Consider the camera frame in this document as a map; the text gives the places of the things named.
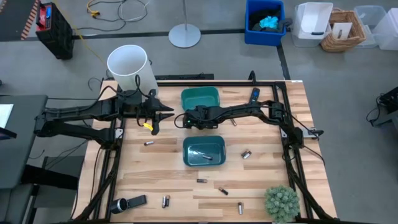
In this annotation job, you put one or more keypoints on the turquoise cloth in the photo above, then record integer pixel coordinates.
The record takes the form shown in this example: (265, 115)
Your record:
(269, 22)

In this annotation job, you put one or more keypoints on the black remote control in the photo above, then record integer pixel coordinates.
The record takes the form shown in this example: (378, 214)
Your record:
(255, 93)

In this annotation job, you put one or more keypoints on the black cloth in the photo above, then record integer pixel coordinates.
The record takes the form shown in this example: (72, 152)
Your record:
(256, 26)

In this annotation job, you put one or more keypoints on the black metal table frame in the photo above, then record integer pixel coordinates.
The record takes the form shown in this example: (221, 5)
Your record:
(217, 83)

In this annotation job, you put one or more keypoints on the black mat with striped edge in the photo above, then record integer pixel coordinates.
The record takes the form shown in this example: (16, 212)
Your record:
(14, 18)

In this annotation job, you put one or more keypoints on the long black bar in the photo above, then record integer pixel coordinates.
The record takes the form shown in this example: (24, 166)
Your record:
(183, 76)

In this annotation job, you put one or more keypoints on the green artificial plant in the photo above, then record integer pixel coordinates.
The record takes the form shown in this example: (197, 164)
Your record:
(281, 203)

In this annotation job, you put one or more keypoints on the white plastic bin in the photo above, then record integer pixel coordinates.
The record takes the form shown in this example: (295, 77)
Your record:
(312, 21)

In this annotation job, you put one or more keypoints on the grey round-base floor stand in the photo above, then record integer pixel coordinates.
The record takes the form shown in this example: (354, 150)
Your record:
(184, 35)

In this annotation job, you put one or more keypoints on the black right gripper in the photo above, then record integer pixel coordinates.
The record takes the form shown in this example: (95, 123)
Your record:
(202, 118)

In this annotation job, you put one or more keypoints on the white paper sheet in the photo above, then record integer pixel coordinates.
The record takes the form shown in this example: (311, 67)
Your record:
(5, 115)

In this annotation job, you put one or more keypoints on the black clamp post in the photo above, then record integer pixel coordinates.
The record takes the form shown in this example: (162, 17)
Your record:
(252, 77)

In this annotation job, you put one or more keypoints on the black equipment box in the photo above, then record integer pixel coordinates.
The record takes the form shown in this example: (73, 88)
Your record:
(390, 99)

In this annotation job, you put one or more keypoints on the silver AA battery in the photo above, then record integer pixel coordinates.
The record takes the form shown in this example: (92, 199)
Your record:
(244, 153)
(207, 157)
(240, 208)
(163, 202)
(247, 155)

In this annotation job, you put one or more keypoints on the black and red case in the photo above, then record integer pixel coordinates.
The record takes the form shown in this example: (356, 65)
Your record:
(54, 34)

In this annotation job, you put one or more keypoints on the black desk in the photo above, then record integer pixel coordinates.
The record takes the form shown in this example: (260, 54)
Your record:
(18, 155)

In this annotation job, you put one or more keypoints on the white shade wooden base lamp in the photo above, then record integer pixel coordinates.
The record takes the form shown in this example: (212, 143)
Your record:
(127, 62)

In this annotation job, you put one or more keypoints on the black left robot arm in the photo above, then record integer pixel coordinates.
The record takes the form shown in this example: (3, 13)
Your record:
(77, 110)

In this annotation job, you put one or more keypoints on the black low platform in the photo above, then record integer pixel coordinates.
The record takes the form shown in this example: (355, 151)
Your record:
(62, 174)

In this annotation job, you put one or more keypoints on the blue plastic bin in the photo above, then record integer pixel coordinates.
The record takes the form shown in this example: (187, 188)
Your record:
(264, 39)

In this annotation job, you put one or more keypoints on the wicker basket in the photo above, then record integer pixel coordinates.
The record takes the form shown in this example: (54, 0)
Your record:
(329, 43)

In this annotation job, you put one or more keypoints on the dark grey cabinet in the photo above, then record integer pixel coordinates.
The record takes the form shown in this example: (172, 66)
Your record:
(15, 205)

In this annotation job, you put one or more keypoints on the yellow gripper tag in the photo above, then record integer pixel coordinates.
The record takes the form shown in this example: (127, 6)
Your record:
(148, 126)

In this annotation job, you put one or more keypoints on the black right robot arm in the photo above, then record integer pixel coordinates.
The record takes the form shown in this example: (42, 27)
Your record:
(248, 109)

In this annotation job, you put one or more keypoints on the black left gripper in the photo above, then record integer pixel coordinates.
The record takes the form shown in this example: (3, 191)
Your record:
(147, 109)

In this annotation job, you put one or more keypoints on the light teal plastic bin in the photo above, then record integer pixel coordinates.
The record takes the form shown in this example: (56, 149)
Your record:
(199, 98)

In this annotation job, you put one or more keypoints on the clear plastic bin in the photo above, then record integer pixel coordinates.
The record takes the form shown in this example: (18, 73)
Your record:
(370, 15)
(388, 31)

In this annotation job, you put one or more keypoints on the white card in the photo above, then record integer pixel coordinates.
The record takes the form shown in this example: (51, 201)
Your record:
(342, 30)

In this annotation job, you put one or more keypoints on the dark teal plastic bin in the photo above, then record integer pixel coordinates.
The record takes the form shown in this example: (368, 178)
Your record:
(203, 151)

